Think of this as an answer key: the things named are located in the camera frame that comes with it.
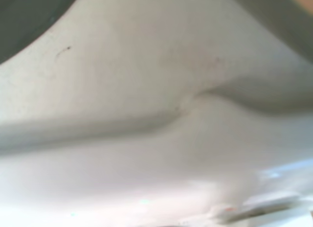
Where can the white electric stove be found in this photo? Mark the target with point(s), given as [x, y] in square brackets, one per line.
[146, 114]

